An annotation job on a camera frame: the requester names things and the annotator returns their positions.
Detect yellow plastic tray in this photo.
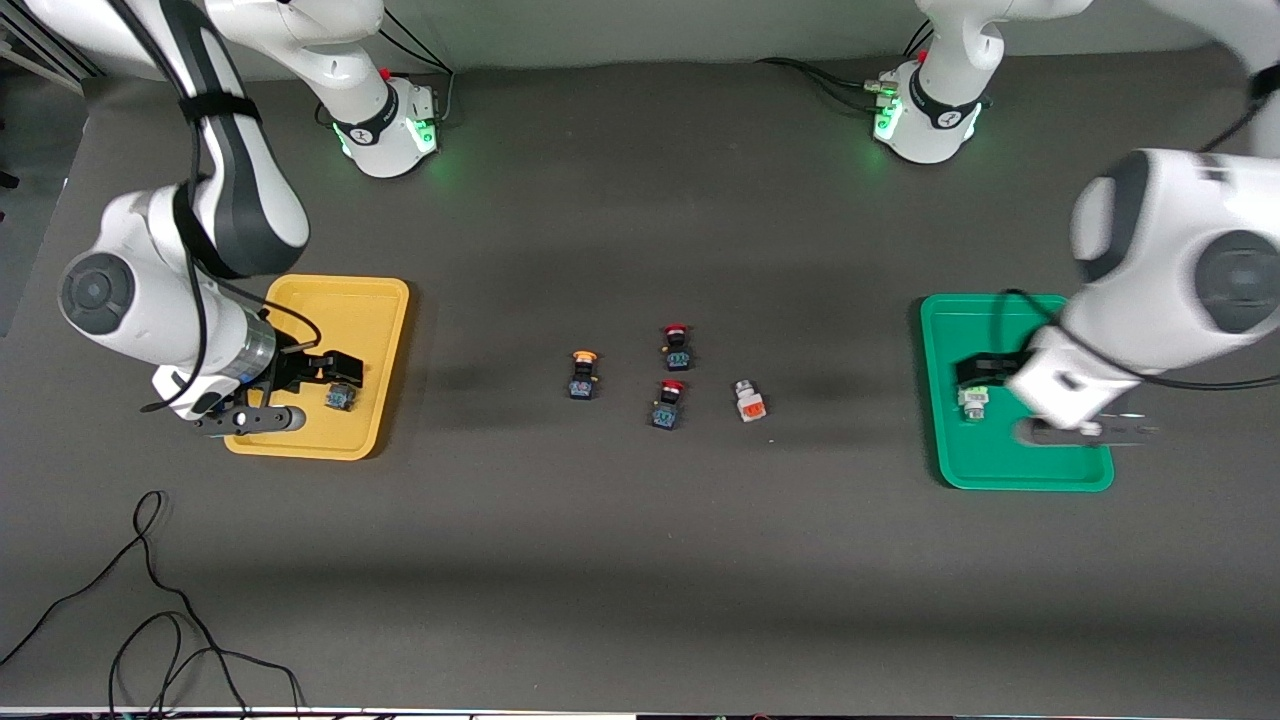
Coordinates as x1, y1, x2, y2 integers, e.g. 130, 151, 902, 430
223, 274, 412, 462

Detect green plastic tray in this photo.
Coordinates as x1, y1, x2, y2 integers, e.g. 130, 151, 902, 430
919, 293, 1116, 492

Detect loose black cable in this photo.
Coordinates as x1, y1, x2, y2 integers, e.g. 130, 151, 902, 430
0, 490, 306, 719

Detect black right arm base cables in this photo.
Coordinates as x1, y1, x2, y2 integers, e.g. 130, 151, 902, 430
375, 8, 457, 126

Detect black arm base cables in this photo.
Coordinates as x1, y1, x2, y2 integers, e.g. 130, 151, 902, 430
375, 8, 457, 126
755, 20, 936, 113

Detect black left arm base cables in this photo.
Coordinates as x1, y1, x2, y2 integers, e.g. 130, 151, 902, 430
755, 20, 936, 113

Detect aluminium frame rail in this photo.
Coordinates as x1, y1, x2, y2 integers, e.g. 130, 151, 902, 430
0, 20, 101, 81

